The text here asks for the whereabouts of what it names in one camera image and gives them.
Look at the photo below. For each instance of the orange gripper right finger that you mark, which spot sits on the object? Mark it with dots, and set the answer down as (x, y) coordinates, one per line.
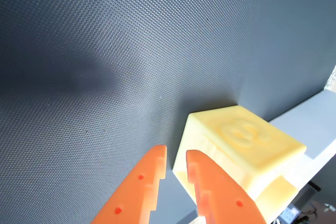
(223, 197)

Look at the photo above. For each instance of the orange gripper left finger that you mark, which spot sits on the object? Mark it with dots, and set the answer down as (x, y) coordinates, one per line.
(131, 197)

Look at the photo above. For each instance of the yellow embossed toy block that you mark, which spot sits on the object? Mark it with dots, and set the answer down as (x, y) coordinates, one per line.
(236, 140)

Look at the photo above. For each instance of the white open cardboard box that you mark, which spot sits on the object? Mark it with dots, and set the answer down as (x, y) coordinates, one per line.
(312, 129)

